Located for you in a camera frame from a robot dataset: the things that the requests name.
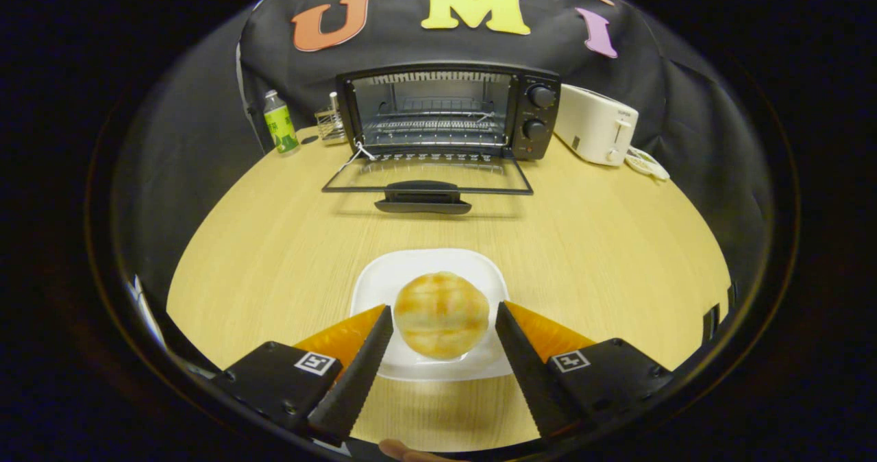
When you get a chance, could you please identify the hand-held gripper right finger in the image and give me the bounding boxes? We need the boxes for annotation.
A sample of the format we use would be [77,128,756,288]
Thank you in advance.
[495,301,676,441]

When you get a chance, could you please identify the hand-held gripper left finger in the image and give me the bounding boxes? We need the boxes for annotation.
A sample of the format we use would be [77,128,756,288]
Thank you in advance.
[212,304,395,447]

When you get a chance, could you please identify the golden bread bun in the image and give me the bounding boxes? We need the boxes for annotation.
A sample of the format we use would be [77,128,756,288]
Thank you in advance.
[393,271,491,361]

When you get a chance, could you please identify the black toaster oven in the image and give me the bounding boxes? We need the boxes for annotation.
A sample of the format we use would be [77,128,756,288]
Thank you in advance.
[322,62,561,215]

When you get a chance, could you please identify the white pop-up toaster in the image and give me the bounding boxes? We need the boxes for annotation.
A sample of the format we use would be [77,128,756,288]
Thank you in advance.
[554,84,639,167]

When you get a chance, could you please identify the white square plate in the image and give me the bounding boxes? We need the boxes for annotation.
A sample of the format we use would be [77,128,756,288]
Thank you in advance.
[350,248,515,382]

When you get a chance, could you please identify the small white flat gadget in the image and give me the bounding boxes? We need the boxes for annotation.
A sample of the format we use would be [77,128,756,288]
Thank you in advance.
[625,147,670,181]

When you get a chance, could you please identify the green label drink bottle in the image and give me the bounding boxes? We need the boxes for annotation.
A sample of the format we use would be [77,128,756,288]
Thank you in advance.
[264,90,300,154]

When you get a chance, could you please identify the white string tie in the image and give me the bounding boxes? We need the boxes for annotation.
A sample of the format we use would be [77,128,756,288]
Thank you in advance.
[339,141,376,175]

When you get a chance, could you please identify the small wire rack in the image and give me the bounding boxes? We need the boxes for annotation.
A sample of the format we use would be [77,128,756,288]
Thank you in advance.
[315,92,347,145]

